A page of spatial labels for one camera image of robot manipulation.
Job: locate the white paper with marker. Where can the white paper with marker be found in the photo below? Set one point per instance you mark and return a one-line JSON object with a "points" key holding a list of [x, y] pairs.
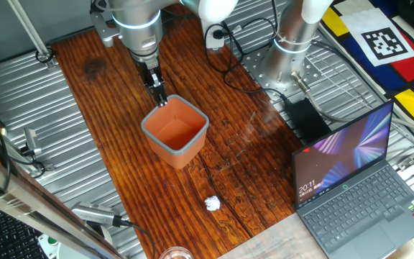
{"points": [[379, 37]]}

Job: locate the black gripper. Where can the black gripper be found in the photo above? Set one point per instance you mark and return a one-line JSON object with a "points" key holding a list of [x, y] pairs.
{"points": [[148, 77]]}

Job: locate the clear glass cup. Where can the clear glass cup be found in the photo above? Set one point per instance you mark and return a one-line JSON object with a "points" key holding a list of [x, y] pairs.
{"points": [[175, 253]]}

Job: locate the white box green button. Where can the white box green button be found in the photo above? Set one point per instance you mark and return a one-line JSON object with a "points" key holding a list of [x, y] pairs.
{"points": [[50, 242]]}

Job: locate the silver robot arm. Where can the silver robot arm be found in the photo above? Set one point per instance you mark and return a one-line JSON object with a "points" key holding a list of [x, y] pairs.
{"points": [[138, 21]]}

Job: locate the black keyboard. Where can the black keyboard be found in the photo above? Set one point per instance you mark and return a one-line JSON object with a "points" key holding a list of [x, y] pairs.
{"points": [[13, 241]]}

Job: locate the colourful block pattern cloth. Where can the colourful block pattern cloth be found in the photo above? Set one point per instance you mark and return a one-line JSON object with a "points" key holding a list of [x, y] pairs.
{"points": [[412, 75]]}

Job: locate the white power strip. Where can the white power strip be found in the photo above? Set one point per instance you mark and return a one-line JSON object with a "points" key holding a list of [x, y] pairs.
{"points": [[212, 41]]}

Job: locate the thin metal pole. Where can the thin metal pole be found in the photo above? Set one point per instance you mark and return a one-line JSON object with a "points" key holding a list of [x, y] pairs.
{"points": [[31, 32]]}

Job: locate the shiny metal frame bar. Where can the shiny metal frame bar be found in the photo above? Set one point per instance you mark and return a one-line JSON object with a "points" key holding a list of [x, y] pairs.
{"points": [[31, 201]]}

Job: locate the small grey camera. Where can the small grey camera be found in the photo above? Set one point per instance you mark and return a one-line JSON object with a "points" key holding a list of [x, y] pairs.
{"points": [[31, 141]]}

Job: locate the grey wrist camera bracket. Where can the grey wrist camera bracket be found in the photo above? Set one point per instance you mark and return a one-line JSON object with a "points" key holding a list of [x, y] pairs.
{"points": [[104, 30]]}

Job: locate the white paper ball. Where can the white paper ball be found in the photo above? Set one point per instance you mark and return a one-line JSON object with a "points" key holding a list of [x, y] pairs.
{"points": [[212, 203]]}

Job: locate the black power adapter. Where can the black power adapter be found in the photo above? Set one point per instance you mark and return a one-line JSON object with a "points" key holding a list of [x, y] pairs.
{"points": [[307, 120]]}

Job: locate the dark grey laptop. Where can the dark grey laptop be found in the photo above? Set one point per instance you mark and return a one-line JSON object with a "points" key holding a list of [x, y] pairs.
{"points": [[358, 201]]}

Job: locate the silver depth camera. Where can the silver depth camera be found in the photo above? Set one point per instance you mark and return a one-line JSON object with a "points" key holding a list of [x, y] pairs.
{"points": [[93, 213]]}

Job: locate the orange trash can grey rim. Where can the orange trash can grey rim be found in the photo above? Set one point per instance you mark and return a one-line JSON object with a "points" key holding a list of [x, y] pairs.
{"points": [[178, 140]]}

